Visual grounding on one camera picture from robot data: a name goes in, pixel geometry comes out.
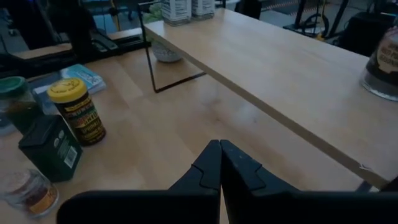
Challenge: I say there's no wooden shelf with black legs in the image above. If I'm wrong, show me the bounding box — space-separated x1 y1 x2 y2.
136 1 398 190

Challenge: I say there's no green-lid oregano jar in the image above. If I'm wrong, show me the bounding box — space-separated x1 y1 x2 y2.
0 76 43 134

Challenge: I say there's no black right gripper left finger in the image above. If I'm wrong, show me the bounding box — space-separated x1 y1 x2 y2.
57 139 223 224

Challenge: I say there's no dark green spice tin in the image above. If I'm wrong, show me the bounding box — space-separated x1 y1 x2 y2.
17 114 83 184

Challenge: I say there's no yellow-lid spice jar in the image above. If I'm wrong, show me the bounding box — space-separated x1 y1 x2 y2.
47 77 107 147

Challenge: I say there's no tan-lid glass jar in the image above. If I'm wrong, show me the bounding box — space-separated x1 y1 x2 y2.
360 26 398 102

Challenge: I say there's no small cork-top glass jar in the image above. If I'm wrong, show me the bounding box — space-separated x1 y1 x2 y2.
0 169 60 218

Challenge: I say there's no green succulent in white pot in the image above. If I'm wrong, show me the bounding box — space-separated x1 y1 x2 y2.
141 2 185 64

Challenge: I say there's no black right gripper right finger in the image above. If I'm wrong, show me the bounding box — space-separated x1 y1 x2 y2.
220 139 398 224

